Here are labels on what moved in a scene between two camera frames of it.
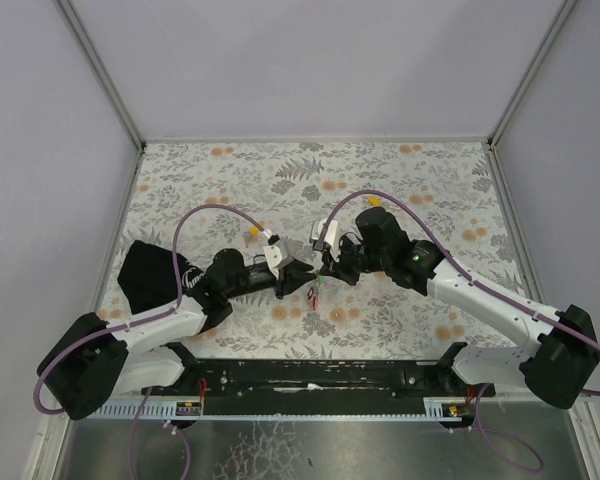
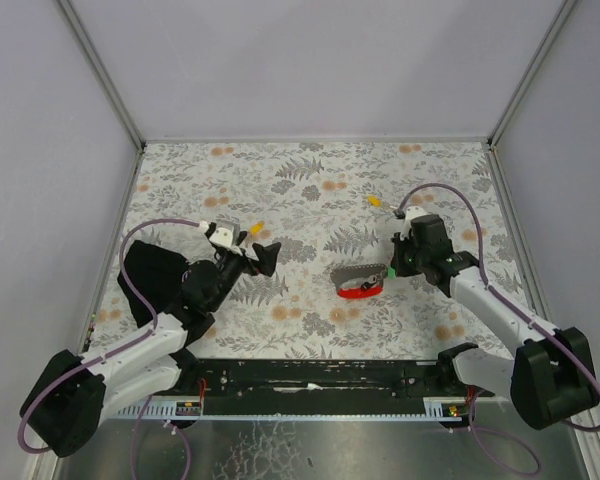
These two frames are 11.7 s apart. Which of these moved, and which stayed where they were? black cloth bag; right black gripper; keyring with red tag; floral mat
Moved: right black gripper; keyring with red tag
Stayed: black cloth bag; floral mat
